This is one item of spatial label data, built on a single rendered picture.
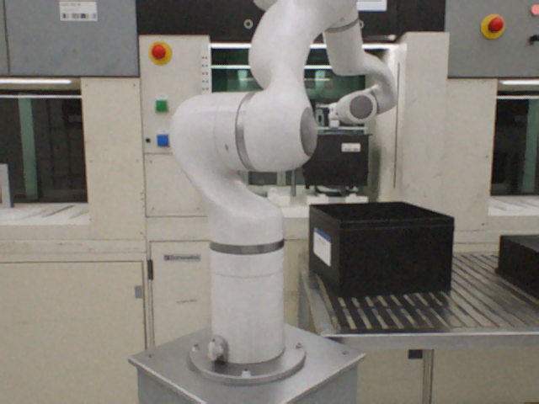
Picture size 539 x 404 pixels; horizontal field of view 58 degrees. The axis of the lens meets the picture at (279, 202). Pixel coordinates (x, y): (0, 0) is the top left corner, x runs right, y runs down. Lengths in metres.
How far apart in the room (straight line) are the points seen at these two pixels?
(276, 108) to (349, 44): 0.56
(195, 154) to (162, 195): 0.77
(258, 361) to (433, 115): 0.94
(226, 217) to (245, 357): 0.22
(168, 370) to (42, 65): 1.04
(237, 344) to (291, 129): 0.33
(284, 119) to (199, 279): 0.93
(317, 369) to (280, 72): 0.46
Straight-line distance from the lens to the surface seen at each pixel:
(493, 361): 1.77
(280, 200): 1.66
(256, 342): 0.76
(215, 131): 0.71
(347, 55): 1.22
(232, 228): 0.71
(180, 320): 1.58
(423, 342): 0.95
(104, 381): 1.71
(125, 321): 1.61
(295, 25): 0.86
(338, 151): 1.66
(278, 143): 0.67
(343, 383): 0.83
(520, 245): 1.28
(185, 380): 0.77
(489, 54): 1.59
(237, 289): 0.73
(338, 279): 1.09
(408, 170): 1.46
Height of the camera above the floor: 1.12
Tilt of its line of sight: 8 degrees down
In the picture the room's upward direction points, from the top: straight up
